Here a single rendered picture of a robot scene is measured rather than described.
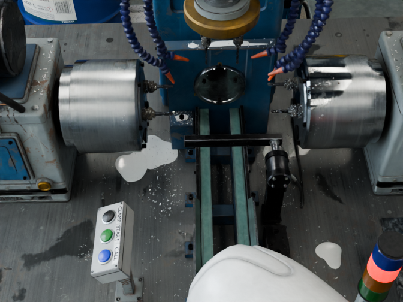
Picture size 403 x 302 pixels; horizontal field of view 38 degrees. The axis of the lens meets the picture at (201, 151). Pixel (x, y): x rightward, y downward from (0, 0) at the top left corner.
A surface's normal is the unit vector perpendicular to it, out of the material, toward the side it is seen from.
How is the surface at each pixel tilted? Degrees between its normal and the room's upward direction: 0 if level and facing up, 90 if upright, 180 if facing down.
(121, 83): 17
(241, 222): 0
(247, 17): 0
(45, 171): 90
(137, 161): 0
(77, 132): 73
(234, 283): 23
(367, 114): 58
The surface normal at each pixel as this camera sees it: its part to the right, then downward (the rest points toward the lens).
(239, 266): -0.25, -0.80
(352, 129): 0.01, 0.61
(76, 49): -0.01, -0.63
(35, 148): 0.01, 0.77
